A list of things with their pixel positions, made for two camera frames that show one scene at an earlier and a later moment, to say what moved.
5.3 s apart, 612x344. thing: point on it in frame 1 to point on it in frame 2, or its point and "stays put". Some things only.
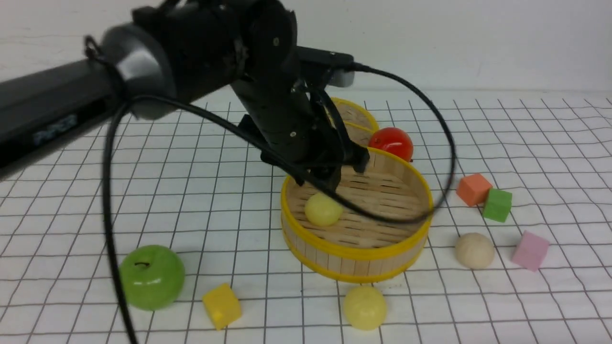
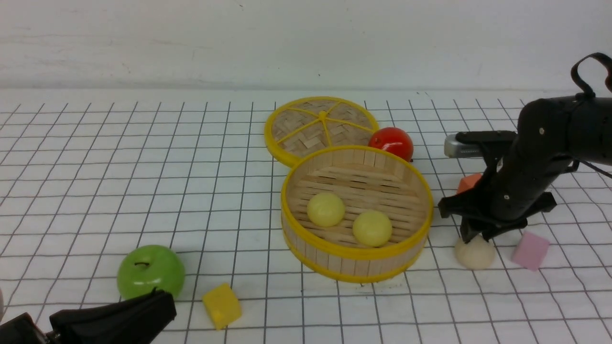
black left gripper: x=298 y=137 to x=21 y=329
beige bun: x=475 y=251 stays put
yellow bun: x=322 y=210 stays put
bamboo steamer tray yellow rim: x=354 y=249 stays put
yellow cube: x=223 y=305 stays put
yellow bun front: x=365 y=307 to x=373 y=228
